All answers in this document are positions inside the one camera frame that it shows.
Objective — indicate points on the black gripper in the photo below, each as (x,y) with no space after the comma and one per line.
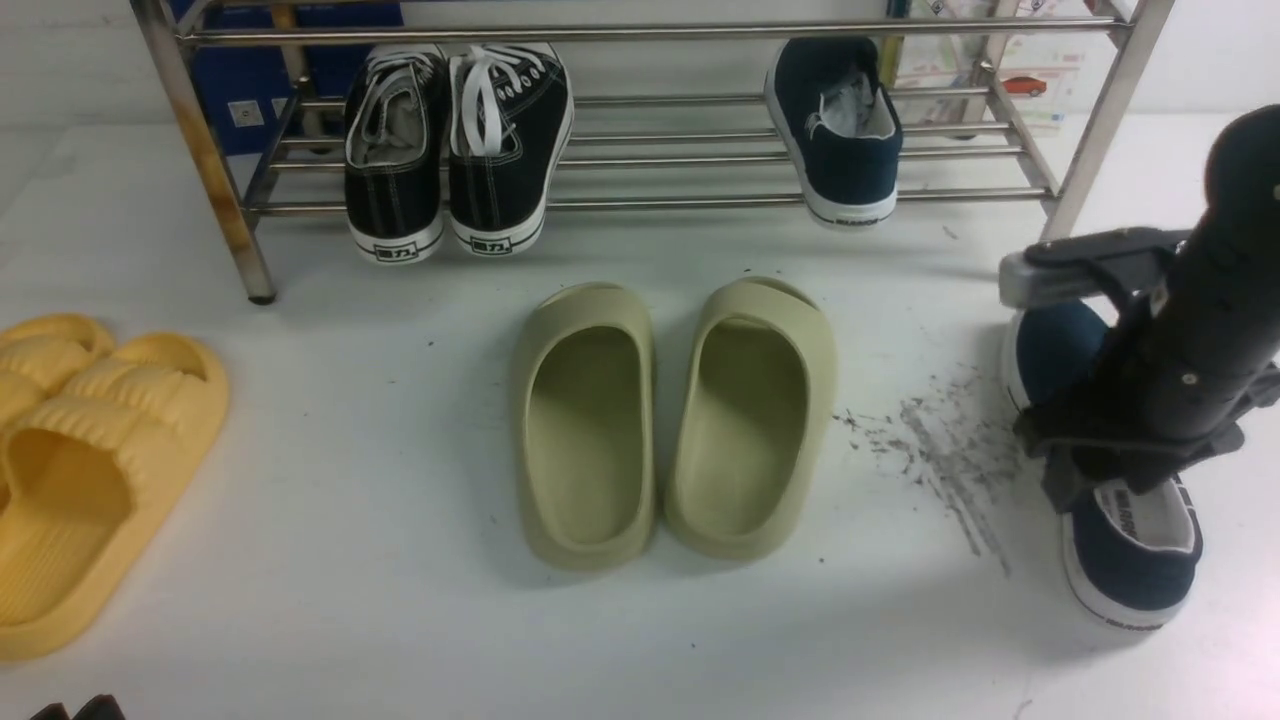
(1163,389)

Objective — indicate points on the navy slip-on shoe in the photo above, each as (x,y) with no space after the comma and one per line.
(839,126)
(1130,559)

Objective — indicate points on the stainless steel shoe rack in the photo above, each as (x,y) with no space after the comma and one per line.
(173,42)

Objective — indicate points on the blue box behind rack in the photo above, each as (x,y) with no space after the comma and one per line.
(243,90)

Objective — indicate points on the olive green slipper right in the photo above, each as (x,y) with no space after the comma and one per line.
(761,389)

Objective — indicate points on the olive green slipper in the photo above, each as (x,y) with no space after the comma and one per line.
(761,389)
(582,409)

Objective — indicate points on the white printed poster board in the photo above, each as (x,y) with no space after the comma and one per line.
(1038,72)

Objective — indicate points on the olive green slipper left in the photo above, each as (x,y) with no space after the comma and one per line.
(582,409)

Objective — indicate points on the black canvas sneaker right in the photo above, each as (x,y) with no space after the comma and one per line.
(512,117)

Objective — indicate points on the black canvas sneaker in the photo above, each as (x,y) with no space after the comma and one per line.
(397,117)
(512,117)

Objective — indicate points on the black canvas sneaker left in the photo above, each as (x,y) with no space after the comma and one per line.
(397,117)

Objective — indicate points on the yellow ridged slipper near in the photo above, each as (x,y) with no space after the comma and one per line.
(93,473)

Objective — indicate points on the yellow ridged slipper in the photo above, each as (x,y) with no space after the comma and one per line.
(40,355)
(93,473)

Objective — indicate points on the black object bottom corner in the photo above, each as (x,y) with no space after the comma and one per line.
(100,707)

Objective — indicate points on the yellow ridged slipper far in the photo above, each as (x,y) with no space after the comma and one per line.
(40,355)

